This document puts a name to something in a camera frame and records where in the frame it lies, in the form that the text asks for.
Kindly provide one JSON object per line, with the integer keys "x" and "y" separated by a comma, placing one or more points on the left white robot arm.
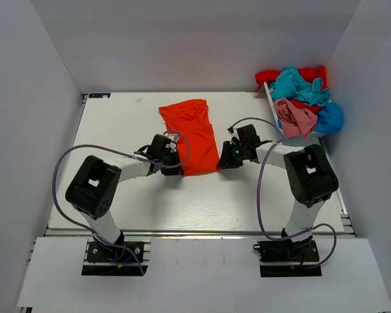
{"x": 93, "y": 188}

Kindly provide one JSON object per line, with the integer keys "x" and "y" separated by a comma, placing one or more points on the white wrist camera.
{"x": 173, "y": 141}
{"x": 233, "y": 132}

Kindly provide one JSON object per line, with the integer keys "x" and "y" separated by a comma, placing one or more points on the orange t-shirt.
{"x": 198, "y": 149}

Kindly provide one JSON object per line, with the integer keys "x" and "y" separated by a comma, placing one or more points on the blue t-shirt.
{"x": 329, "y": 119}

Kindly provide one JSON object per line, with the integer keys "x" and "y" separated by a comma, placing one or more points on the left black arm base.
{"x": 99, "y": 261}

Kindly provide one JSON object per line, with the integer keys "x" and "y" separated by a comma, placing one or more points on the teal t-shirt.
{"x": 291, "y": 85}

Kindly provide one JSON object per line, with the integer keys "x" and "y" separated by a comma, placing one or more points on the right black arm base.
{"x": 285, "y": 259}

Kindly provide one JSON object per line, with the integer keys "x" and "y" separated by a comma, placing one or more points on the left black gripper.
{"x": 177, "y": 171}

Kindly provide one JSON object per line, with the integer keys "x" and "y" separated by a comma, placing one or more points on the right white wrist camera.
{"x": 233, "y": 132}

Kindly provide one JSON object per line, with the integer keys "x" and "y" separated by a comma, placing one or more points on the blue table sticker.
{"x": 99, "y": 95}

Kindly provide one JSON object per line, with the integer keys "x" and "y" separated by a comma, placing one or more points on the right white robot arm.
{"x": 312, "y": 180}

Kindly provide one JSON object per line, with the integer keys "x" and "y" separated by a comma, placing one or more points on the pink t-shirt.
{"x": 295, "y": 121}

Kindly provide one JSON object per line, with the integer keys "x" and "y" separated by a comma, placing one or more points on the red t-shirt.
{"x": 269, "y": 76}

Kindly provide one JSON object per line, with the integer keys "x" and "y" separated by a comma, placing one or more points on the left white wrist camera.
{"x": 173, "y": 141}

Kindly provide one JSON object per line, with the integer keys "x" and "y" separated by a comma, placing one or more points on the aluminium table rail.
{"x": 53, "y": 232}

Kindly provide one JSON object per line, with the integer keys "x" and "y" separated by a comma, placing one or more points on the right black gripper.
{"x": 227, "y": 160}

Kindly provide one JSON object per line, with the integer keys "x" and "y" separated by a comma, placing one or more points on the white laundry basket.
{"x": 268, "y": 92}

